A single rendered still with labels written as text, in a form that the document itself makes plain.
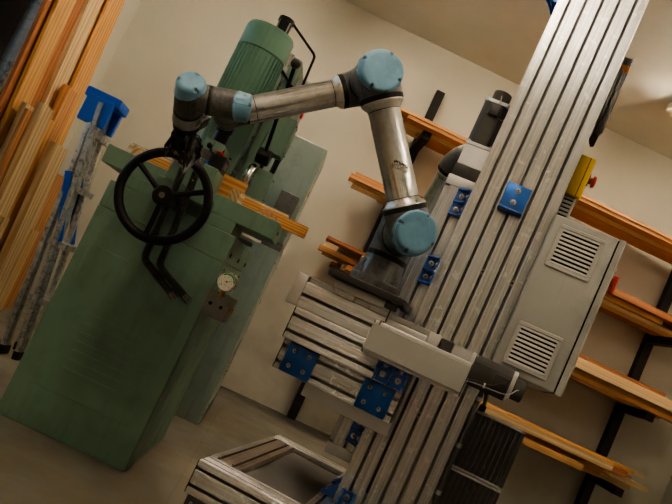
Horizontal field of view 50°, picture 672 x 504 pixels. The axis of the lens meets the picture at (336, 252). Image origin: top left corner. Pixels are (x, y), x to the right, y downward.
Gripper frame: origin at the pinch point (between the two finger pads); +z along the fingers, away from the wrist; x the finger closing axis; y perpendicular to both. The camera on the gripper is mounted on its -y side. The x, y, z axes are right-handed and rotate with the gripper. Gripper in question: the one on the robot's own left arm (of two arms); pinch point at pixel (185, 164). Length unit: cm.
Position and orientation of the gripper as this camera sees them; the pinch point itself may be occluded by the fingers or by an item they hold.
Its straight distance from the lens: 213.5
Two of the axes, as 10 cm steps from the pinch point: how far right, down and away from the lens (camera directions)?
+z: -2.4, 5.2, 8.2
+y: -3.5, 7.4, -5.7
